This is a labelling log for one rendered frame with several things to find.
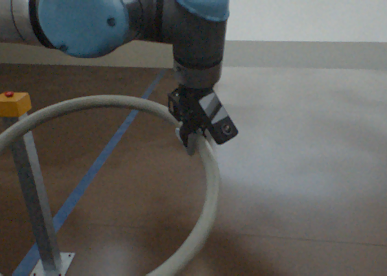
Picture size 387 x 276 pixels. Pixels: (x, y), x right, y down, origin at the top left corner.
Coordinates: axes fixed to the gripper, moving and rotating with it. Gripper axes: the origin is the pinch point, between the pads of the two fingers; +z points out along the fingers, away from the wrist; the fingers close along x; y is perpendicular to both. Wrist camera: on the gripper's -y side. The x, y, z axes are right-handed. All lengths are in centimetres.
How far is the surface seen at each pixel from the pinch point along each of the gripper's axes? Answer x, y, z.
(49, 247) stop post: 46, 71, 126
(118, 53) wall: -184, 484, 314
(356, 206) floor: -153, -9, 161
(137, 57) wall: -210, 459, 317
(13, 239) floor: 66, 107, 155
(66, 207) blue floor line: 28, 119, 168
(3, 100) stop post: 32, 100, 44
